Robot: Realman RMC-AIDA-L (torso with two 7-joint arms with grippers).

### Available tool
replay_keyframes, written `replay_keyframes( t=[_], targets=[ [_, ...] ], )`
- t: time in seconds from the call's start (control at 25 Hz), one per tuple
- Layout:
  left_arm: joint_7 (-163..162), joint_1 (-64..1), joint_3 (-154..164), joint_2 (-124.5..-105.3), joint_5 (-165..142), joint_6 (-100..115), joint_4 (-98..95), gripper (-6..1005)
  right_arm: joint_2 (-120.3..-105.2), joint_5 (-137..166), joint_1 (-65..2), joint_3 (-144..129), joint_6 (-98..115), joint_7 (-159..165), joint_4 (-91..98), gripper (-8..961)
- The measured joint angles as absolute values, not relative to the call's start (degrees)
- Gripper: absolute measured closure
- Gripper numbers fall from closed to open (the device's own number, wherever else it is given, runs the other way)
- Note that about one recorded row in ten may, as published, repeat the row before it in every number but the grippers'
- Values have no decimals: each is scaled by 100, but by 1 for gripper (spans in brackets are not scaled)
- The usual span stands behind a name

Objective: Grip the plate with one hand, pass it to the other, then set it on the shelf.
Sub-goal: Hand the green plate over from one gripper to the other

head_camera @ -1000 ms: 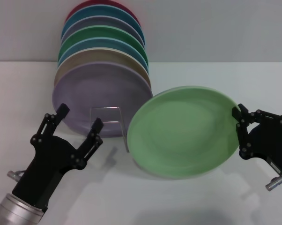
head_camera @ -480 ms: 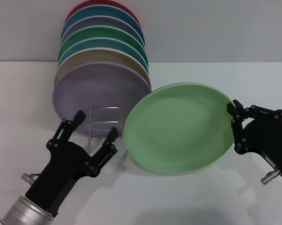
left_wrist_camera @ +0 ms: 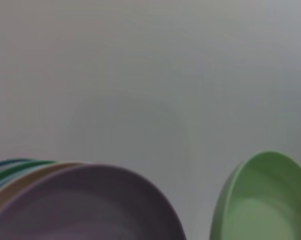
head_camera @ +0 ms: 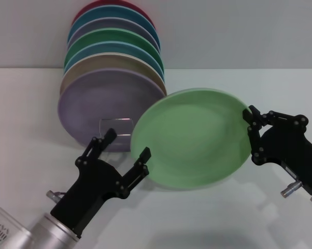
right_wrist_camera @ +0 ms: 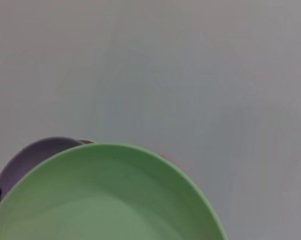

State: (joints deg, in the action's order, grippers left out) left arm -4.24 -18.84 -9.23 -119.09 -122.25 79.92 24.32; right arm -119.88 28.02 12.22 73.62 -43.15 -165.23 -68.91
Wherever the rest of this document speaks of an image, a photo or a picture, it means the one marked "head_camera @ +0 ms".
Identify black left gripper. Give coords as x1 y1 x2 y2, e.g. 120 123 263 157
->
50 127 152 239

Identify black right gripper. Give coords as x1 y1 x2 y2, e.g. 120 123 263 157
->
242 104 312 197

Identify light green plate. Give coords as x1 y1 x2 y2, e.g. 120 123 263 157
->
130 88 252 191

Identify lilac plate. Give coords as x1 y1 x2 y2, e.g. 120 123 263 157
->
57 67 168 153

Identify beige plate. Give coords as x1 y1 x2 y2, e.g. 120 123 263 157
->
59 51 168 98

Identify light blue plate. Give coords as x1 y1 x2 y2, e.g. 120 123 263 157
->
63 40 165 78

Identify dark green plate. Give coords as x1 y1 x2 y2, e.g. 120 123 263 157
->
64 28 163 71

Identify grey purple plate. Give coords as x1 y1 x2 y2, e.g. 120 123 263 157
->
67 17 162 52

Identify teal blue plate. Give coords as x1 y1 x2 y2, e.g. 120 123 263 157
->
67 5 161 50

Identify maroon red plate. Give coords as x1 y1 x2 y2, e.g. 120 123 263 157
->
72 0 154 26

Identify right arm connector with cable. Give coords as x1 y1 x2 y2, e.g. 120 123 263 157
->
279 181 304 199

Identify arm connector with cable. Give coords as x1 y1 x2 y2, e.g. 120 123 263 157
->
279 181 304 199
46 190 66 202

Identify left arm connector with cable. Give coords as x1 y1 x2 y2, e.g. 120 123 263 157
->
46 190 66 202

